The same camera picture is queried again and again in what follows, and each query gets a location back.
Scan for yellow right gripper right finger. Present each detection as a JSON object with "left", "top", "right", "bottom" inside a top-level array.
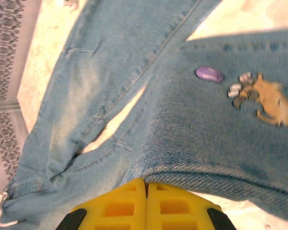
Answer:
[{"left": 146, "top": 182, "right": 237, "bottom": 230}]

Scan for aluminium frame post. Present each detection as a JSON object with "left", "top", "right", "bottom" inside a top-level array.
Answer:
[{"left": 0, "top": 100, "right": 21, "bottom": 113}]

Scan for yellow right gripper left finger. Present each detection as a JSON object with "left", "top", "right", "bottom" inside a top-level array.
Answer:
[{"left": 56, "top": 177, "right": 147, "bottom": 230}]

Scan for light blue denim jeans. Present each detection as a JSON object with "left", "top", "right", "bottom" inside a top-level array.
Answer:
[{"left": 0, "top": 0, "right": 288, "bottom": 230}]

